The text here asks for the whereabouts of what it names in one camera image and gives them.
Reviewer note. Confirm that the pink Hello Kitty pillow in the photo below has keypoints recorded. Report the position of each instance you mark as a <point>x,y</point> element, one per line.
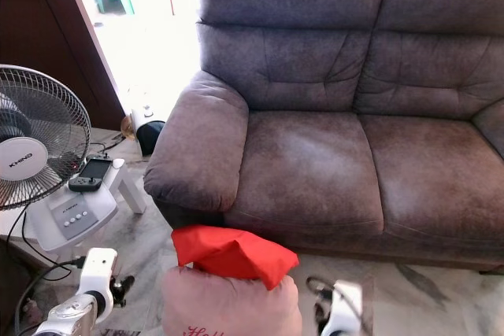
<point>220,311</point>

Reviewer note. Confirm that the red pillow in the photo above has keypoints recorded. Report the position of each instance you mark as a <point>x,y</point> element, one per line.
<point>232,253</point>

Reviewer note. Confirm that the brown suede two-seat sofa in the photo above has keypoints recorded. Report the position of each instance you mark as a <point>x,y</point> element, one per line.
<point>315,163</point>

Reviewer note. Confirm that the white and black floor appliance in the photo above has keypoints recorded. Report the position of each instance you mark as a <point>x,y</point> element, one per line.
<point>150,138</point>

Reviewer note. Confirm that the black handheld device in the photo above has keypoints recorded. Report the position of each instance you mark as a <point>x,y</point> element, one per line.
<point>92,172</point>

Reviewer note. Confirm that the white table fan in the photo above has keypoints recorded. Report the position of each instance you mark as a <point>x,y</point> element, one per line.
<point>25,161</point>

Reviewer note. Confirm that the dark brown wooden door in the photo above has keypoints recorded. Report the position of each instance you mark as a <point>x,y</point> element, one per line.
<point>39,21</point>

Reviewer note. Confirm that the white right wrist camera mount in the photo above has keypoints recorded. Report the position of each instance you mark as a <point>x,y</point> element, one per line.
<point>346,308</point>

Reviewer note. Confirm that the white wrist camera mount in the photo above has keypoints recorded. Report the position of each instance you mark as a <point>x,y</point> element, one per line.
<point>98,269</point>
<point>346,308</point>

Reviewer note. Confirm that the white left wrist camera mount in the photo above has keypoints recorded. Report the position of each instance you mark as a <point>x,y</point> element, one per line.
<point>98,269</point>

